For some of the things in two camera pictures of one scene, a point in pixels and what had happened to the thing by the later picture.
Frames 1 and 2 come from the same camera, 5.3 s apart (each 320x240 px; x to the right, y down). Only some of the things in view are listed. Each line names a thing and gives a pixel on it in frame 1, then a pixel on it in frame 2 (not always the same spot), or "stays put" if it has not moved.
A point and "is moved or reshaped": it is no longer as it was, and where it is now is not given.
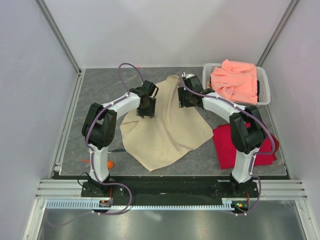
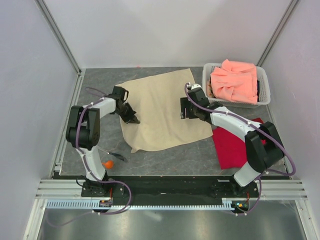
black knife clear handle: x=118 y=150 to x=120 y=157
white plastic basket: x=263 y=94 stays put
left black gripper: x=150 y=112 to x=128 y=119
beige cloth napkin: x=172 y=131 is moved or reshaped
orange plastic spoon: x=110 y=163 stays put
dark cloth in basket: x=258 y=90 stays put
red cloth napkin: x=226 y=152 stays put
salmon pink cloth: x=236 y=80 stays put
